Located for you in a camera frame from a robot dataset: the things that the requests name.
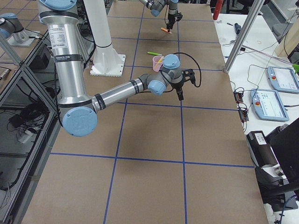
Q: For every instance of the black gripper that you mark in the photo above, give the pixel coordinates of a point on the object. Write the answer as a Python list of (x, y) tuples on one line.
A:
[(170, 17), (176, 86)]

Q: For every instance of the orange highlighter pen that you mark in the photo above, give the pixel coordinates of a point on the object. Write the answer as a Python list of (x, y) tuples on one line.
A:
[(166, 30)]

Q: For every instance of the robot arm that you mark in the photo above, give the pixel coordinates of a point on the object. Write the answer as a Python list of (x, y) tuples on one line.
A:
[(156, 7), (80, 103)]

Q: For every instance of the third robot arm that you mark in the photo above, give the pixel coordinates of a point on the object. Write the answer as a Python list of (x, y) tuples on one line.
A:
[(12, 29)]

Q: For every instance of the green highlighter pen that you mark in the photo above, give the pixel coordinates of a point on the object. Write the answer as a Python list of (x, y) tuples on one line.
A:
[(154, 53)]

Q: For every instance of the pink mesh pen holder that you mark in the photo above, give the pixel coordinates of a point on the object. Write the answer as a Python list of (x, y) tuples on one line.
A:
[(156, 65)]

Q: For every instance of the red cylinder bottle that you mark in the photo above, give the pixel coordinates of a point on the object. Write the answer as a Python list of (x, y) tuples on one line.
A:
[(217, 9)]

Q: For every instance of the near teach pendant tablet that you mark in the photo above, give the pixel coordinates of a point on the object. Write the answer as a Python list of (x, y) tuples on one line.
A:
[(268, 105)]

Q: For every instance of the teach pendant tablet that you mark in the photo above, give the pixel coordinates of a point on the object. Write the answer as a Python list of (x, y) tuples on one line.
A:
[(268, 105), (283, 79)]

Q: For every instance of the black box with label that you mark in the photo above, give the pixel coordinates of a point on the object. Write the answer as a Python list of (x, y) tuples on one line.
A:
[(260, 150)]

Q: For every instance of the far teach pendant tablet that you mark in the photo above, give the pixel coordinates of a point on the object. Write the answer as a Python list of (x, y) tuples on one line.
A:
[(283, 79)]

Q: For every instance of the metal rod with green tip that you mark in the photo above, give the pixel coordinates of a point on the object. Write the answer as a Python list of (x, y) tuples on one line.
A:
[(294, 65)]

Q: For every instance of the black monitor stand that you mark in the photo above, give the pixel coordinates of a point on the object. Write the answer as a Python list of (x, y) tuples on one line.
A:
[(284, 142)]

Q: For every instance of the aluminium frame post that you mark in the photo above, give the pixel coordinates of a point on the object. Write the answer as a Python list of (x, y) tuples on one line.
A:
[(253, 13)]

